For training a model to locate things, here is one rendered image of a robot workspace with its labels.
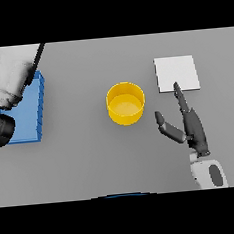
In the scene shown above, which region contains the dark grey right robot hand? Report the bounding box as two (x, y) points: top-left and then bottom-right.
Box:
(151, 78), (212, 162)

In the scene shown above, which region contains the pale square measuring scale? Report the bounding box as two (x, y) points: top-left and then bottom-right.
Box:
(153, 54), (202, 94)

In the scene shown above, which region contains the yellow bowl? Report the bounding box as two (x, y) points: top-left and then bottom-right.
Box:
(104, 80), (148, 128)

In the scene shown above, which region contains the blue tray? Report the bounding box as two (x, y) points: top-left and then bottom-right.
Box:
(0, 69), (51, 146)

